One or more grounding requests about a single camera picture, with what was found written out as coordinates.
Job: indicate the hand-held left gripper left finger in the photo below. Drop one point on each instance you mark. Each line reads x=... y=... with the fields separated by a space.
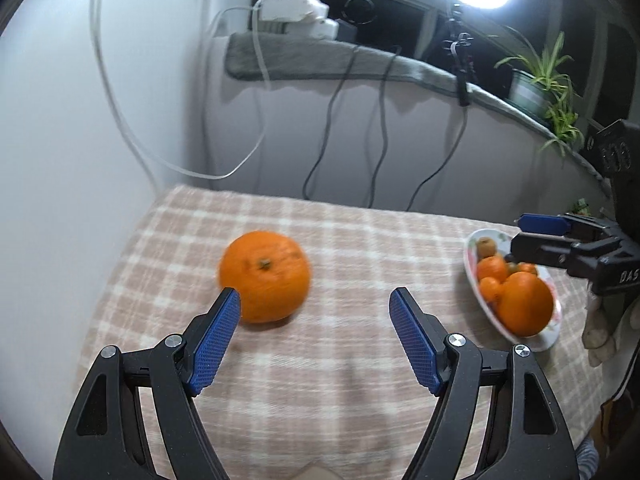
x=215 y=340

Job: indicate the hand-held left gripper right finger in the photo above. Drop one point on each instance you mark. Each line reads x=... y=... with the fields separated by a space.
x=412 y=340

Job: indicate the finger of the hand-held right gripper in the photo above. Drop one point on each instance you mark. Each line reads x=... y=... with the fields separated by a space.
x=542 y=223
x=537 y=250

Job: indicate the small tangerine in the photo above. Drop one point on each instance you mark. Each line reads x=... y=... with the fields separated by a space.
x=490 y=291
x=526 y=269
x=492 y=269

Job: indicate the brown kiwi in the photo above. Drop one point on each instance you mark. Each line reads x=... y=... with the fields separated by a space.
x=486 y=246
x=511 y=266

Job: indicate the white floral plate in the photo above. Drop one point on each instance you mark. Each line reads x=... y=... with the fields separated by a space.
x=500 y=236

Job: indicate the large orange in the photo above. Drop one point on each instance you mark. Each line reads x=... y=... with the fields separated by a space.
x=525 y=305

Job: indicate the medium orange with stem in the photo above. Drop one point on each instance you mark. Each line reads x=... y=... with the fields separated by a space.
x=270 y=280

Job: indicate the person's right hand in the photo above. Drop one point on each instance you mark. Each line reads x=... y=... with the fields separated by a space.
x=597 y=330

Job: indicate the beige checked tablecloth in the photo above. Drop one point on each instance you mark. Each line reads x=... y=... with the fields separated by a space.
x=350 y=240

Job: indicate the striped plant pot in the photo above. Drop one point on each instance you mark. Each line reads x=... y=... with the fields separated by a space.
x=527 y=92

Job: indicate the green spider plant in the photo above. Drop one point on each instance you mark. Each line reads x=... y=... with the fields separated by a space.
x=550 y=80

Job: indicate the blue striped cloth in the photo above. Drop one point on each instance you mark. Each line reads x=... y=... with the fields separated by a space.
x=586 y=460

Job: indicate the black power adapter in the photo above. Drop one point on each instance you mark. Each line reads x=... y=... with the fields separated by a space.
x=346 y=30

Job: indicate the grey sill cloth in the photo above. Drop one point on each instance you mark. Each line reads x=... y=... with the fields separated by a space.
x=300 y=60

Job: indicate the white charger plug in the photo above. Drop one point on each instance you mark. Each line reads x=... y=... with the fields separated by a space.
x=315 y=30
x=290 y=8

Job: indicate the window frame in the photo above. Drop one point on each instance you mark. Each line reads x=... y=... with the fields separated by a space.
x=430 y=25

